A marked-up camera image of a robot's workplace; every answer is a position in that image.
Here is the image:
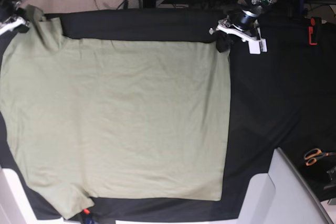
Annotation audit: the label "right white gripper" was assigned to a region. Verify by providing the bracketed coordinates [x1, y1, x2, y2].
[1, 1, 29, 36]

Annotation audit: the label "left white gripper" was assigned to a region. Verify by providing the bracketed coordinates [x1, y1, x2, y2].
[209, 8, 268, 54]

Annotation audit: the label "olive green T-shirt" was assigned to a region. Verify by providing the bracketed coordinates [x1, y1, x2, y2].
[1, 6, 230, 219]

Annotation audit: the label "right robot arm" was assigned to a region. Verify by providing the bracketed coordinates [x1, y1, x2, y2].
[1, 0, 29, 36]

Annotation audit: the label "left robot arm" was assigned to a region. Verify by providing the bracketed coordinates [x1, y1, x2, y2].
[209, 0, 277, 55]

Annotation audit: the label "black table cloth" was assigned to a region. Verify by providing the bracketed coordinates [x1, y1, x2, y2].
[1, 9, 335, 222]

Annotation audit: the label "orange black clamp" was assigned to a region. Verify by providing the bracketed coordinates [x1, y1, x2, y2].
[308, 17, 322, 46]

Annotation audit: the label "orange blue front clamp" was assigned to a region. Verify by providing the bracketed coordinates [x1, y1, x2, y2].
[78, 209, 96, 224]

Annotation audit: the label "orange handled scissors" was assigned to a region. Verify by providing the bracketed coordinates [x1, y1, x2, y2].
[303, 148, 335, 166]

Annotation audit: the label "white table frame right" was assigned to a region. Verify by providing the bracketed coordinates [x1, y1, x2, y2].
[237, 148, 333, 224]

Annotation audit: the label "white table frame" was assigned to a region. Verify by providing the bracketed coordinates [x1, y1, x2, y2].
[1, 168, 37, 224]
[237, 148, 333, 224]

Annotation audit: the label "white table frame left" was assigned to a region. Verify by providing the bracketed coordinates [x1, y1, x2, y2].
[1, 168, 37, 224]

